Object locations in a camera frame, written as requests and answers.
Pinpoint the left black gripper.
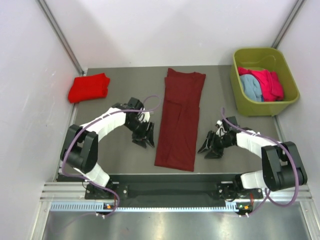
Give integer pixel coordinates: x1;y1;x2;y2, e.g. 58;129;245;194
124;118;154;149

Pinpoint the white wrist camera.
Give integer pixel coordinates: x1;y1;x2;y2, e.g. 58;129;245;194
138;112;151;123
215;120;227;137

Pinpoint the pink garment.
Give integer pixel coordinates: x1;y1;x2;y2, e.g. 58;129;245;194
237;67;285;102

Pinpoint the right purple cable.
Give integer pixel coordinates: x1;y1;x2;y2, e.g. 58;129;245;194
220;107;301;218

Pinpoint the aluminium front rail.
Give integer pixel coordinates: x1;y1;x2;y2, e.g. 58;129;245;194
39;180;314;202

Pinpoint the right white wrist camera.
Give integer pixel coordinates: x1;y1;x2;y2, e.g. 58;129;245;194
215;120;227;137

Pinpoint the light blue garment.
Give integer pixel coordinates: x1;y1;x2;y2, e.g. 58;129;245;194
240;74;263;102

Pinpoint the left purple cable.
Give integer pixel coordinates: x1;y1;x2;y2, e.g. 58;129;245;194
60;94;162;218

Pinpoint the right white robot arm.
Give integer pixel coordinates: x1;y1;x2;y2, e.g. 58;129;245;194
198;116;308;198

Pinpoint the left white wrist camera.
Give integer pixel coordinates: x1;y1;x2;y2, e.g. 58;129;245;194
138;112;151;123

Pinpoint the grey slotted cable duct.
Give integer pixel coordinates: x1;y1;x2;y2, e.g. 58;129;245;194
50;201;252;213

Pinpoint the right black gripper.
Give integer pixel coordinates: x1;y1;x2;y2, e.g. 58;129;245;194
197;130;234;159

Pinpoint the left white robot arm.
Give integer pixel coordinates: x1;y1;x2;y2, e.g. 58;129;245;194
59;97;155;199

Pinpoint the folded bright red t-shirt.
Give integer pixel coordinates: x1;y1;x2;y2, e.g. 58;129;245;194
67;73;110;104

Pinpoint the dark red t-shirt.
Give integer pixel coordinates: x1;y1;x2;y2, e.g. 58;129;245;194
154;68;206;172

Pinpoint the purple cable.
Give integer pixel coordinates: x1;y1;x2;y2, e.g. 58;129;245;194
220;107;301;218
60;94;162;218

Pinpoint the olive green plastic bin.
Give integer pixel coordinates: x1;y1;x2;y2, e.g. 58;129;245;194
230;47;300;117

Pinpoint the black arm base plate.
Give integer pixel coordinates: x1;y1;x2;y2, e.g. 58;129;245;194
84;181;263;201

